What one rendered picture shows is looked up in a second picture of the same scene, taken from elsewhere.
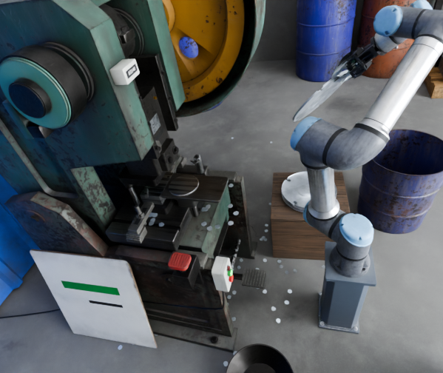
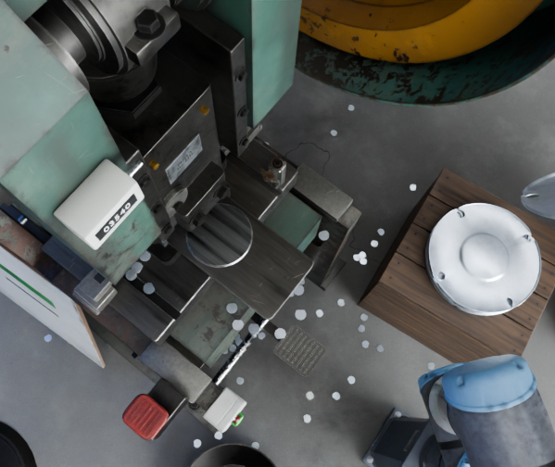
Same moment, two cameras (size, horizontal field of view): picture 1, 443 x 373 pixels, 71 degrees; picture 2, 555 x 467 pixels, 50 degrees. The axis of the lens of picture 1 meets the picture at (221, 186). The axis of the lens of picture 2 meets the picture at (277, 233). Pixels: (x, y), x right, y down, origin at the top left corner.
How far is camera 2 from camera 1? 0.72 m
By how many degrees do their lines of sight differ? 32
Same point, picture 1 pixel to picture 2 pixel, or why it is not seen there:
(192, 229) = (206, 310)
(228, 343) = not seen: hidden behind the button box
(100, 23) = (41, 134)
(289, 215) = (416, 292)
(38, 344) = not seen: outside the picture
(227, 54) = (448, 31)
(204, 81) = (365, 34)
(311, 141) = (475, 440)
